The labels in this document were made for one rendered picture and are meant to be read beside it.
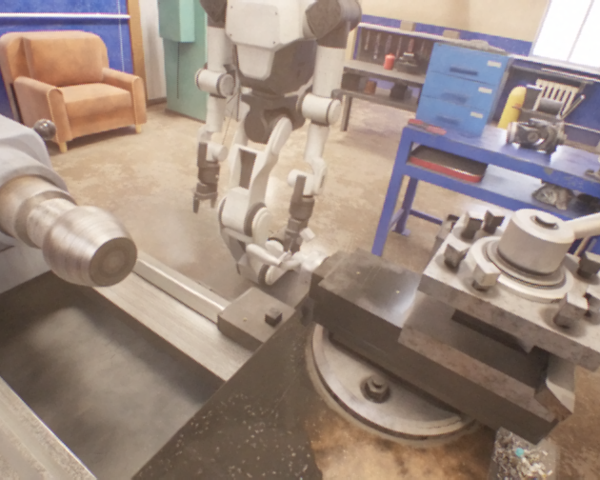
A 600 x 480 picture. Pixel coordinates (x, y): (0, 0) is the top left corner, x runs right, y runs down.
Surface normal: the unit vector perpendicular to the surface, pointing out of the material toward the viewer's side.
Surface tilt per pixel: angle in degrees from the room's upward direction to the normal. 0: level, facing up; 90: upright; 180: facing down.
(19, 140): 90
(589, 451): 0
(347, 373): 0
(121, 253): 90
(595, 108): 90
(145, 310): 0
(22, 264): 90
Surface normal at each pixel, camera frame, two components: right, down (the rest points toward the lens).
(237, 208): -0.40, 0.05
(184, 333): 0.11, -0.83
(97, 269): 0.84, 0.37
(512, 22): -0.52, 0.41
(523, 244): -0.77, 0.27
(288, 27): 0.27, 0.48
